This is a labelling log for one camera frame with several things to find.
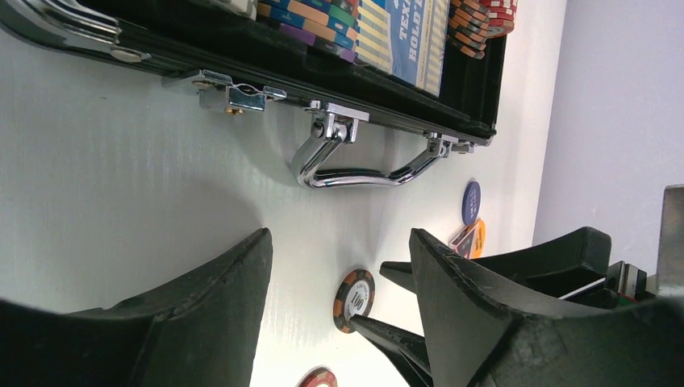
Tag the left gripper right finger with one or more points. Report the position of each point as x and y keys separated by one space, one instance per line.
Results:
x=482 y=329

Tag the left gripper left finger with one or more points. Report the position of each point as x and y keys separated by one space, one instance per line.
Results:
x=199 y=329

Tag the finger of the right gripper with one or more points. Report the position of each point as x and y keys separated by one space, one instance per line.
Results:
x=406 y=350

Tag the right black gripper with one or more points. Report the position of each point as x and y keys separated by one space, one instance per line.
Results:
x=561 y=266

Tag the orange black poker chip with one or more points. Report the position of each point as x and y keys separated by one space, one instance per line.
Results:
x=355 y=295

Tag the red triangular all-in button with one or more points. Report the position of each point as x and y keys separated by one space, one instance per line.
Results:
x=462 y=242

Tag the red poker chip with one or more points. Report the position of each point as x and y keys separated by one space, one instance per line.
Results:
x=320 y=377

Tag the blue small blind button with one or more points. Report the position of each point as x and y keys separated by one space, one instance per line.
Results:
x=471 y=203

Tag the blue striped card box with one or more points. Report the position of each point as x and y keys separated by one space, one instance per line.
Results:
x=404 y=39

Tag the orange big blind button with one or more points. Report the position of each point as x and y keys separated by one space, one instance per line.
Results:
x=479 y=239

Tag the black aluminium poker case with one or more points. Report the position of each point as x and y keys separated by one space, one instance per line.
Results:
x=230 y=61

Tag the red white chip stack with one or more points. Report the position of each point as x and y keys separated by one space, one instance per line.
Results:
x=502 y=16

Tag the orange chip stack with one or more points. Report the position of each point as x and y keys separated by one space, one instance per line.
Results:
x=468 y=22

